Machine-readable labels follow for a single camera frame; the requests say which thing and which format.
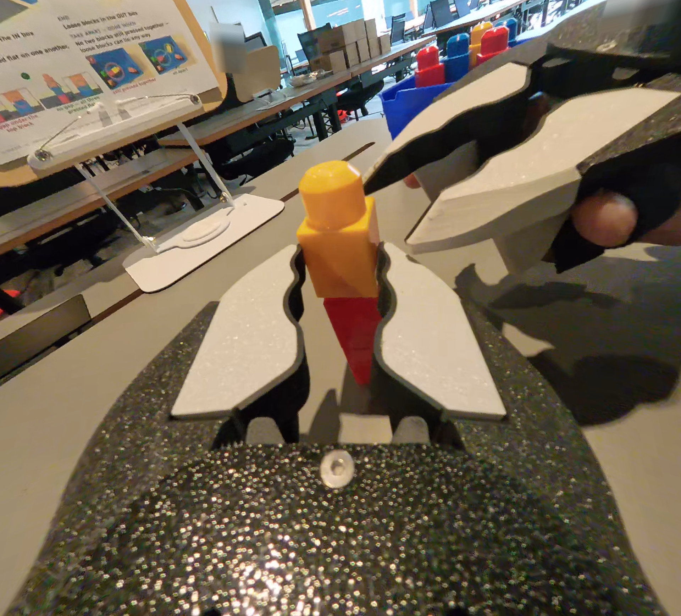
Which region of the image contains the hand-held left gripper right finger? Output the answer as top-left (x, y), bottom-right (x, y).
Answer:
top-left (374, 242), bottom-right (507, 422)

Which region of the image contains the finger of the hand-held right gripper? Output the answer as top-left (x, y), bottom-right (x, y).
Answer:
top-left (404, 88), bottom-right (681, 274)
top-left (363, 62), bottom-right (534, 196)

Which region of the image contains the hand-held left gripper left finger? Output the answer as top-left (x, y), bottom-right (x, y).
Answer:
top-left (169, 243), bottom-right (311, 421)

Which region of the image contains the blue plastic bin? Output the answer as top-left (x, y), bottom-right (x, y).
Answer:
top-left (379, 74), bottom-right (480, 141)

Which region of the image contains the red mega block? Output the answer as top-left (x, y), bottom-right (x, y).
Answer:
top-left (323, 297), bottom-right (385, 386)
top-left (476, 26), bottom-right (511, 65)
top-left (414, 45), bottom-right (446, 88)

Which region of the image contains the yellow mega block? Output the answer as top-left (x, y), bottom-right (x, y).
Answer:
top-left (296, 160), bottom-right (380, 299)
top-left (469, 21), bottom-right (494, 57)

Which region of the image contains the person's right hand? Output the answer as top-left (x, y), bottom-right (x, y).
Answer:
top-left (572, 190), bottom-right (681, 251)

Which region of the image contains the row of office chairs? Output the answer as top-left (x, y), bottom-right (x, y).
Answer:
top-left (390, 0), bottom-right (607, 45)

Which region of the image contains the long office table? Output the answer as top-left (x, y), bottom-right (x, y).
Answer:
top-left (239, 33), bottom-right (448, 140)

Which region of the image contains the stack of cardboard boxes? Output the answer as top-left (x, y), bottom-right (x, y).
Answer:
top-left (308, 18), bottom-right (393, 73)

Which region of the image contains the dark computer monitor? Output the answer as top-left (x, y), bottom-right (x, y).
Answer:
top-left (296, 23), bottom-right (334, 65)

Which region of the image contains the clear acrylic board stand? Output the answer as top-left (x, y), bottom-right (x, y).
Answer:
top-left (27, 92), bottom-right (237, 255)

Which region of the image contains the dark grey flat panel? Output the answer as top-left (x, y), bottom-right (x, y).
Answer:
top-left (0, 294), bottom-right (92, 378)

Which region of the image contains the grey side table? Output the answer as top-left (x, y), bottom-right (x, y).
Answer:
top-left (0, 89), bottom-right (341, 255)

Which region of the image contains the printed instruction board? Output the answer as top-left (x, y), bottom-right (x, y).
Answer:
top-left (0, 0), bottom-right (231, 187)

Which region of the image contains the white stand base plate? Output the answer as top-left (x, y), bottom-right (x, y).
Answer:
top-left (122, 194), bottom-right (286, 293)

